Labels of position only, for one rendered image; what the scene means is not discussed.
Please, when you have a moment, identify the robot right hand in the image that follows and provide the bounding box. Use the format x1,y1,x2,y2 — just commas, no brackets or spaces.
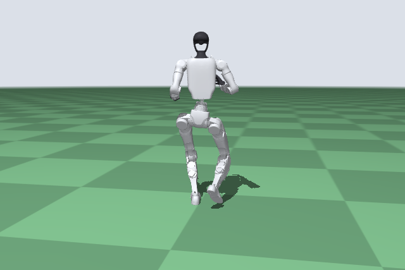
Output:
216,75,225,86

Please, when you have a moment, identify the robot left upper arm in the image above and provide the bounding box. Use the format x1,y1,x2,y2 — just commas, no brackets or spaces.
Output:
171,59,188,95

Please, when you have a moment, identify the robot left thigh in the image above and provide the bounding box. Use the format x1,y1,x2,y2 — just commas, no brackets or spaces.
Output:
176,113,197,162

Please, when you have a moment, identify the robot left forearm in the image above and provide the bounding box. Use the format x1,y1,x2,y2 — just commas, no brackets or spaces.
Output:
170,85,179,100

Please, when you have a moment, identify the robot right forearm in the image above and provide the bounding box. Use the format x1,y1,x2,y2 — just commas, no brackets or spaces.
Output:
220,83,229,94

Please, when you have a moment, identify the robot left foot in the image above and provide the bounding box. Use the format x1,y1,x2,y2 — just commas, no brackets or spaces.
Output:
190,192,201,206

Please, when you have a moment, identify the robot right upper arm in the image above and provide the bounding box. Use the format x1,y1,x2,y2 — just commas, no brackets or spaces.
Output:
215,59,239,95

